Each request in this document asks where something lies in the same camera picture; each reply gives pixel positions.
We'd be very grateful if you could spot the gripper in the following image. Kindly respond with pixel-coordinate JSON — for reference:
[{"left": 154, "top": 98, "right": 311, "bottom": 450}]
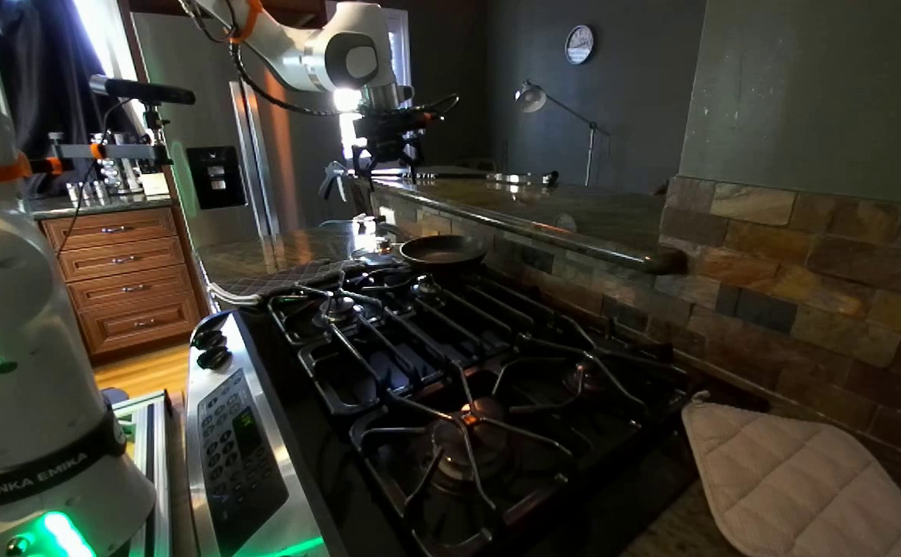
[{"left": 353, "top": 113, "right": 429, "bottom": 185}]

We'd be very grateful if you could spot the black frying pan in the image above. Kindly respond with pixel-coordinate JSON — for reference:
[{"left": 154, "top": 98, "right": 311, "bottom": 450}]
[{"left": 353, "top": 234, "right": 490, "bottom": 273}]

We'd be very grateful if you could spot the spray bottle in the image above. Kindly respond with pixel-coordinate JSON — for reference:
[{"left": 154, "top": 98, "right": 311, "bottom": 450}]
[{"left": 319, "top": 160, "right": 352, "bottom": 203}]

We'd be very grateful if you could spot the grey quilted pot holder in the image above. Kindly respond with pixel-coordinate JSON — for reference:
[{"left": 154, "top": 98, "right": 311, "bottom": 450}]
[{"left": 206, "top": 258, "right": 352, "bottom": 304}]

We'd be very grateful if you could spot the floor lamp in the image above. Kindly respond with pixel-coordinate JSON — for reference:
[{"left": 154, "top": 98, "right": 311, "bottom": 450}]
[{"left": 514, "top": 79, "right": 613, "bottom": 187}]

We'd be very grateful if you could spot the stainless refrigerator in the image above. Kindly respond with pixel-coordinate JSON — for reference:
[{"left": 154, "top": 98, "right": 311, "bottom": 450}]
[{"left": 127, "top": 9, "right": 346, "bottom": 250}]

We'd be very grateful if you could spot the stainless gas stove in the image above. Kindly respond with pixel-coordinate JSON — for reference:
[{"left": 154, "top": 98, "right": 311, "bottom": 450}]
[{"left": 185, "top": 255, "right": 700, "bottom": 557}]

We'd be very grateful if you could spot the row of kitchen containers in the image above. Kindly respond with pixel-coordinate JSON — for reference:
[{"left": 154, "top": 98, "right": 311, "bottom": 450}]
[{"left": 63, "top": 132, "right": 172, "bottom": 203}]

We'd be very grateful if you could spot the wooden drawer cabinet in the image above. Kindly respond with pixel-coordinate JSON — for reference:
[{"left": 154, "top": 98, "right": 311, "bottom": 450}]
[{"left": 37, "top": 204, "right": 205, "bottom": 358}]

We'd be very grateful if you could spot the dark curtain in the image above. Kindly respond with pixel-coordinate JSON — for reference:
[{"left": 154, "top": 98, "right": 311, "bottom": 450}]
[{"left": 0, "top": 0, "right": 135, "bottom": 196}]

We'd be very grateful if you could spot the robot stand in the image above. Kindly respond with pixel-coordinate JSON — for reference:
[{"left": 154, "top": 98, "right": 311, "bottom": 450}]
[{"left": 107, "top": 389, "right": 188, "bottom": 557}]

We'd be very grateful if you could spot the white quilted pot holder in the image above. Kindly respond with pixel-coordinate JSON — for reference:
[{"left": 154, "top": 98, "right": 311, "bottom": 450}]
[{"left": 681, "top": 391, "right": 901, "bottom": 557}]

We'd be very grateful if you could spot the round wall clock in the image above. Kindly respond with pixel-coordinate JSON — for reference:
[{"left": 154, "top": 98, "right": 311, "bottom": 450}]
[{"left": 564, "top": 24, "right": 596, "bottom": 66}]

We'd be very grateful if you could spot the camera on mount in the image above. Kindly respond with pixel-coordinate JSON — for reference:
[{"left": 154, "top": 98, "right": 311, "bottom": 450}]
[{"left": 46, "top": 73, "right": 197, "bottom": 168}]

